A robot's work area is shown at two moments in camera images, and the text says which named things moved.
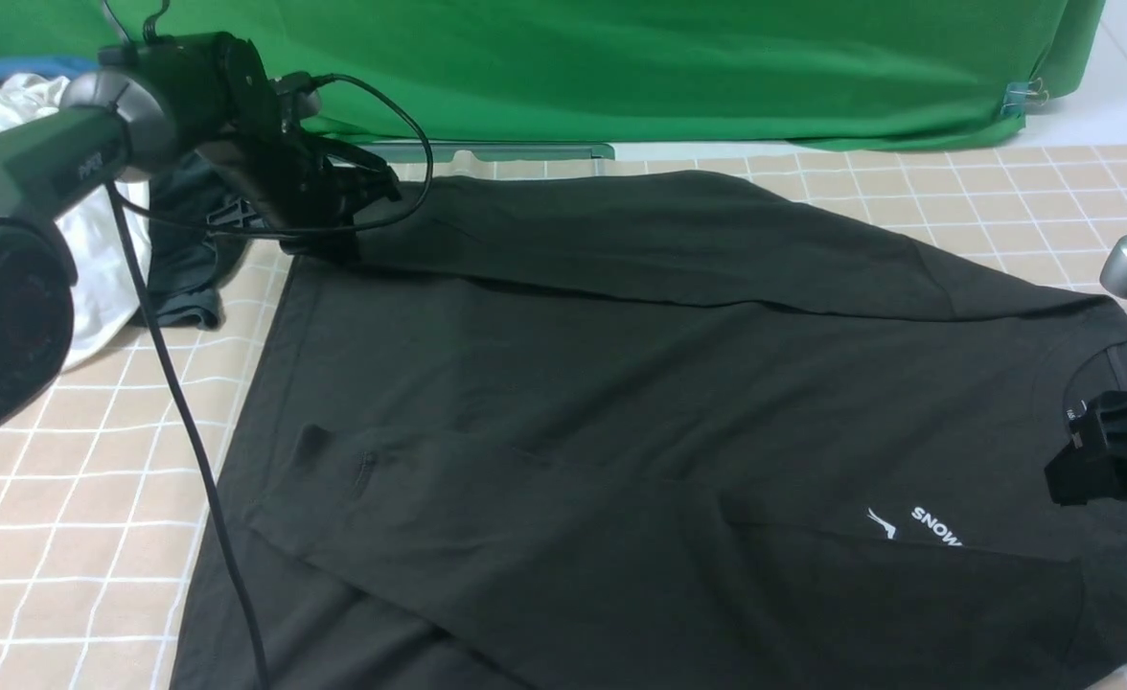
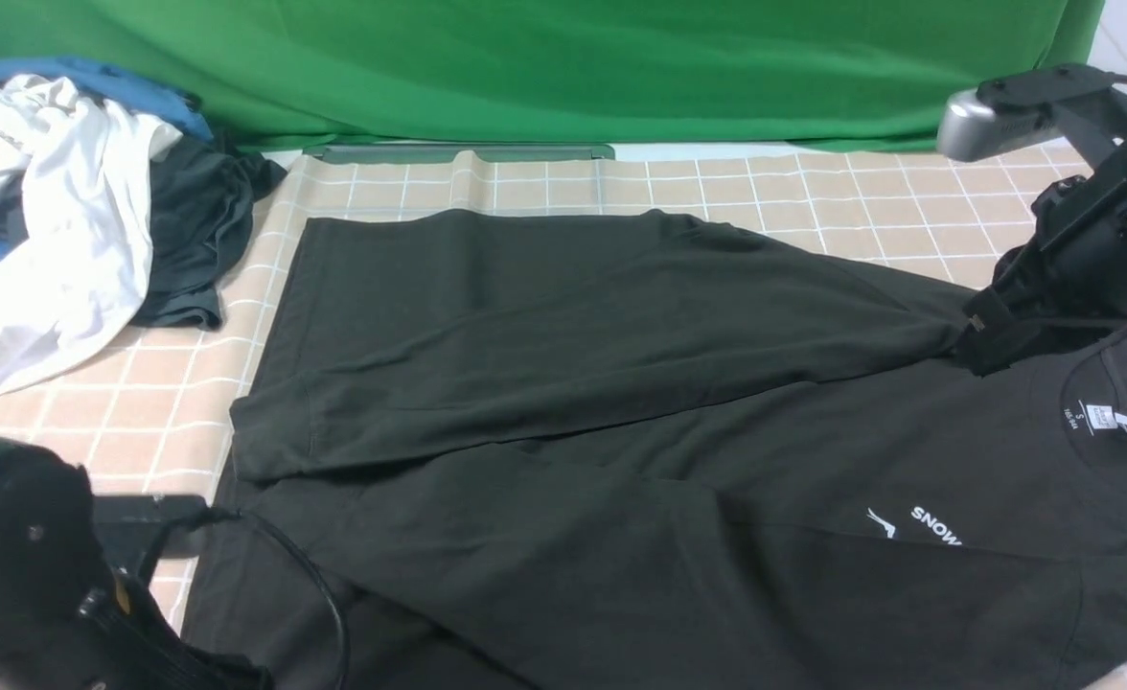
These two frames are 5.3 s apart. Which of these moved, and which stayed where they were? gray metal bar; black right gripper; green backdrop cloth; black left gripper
Moved: black left gripper; black right gripper
Stayed: gray metal bar; green backdrop cloth
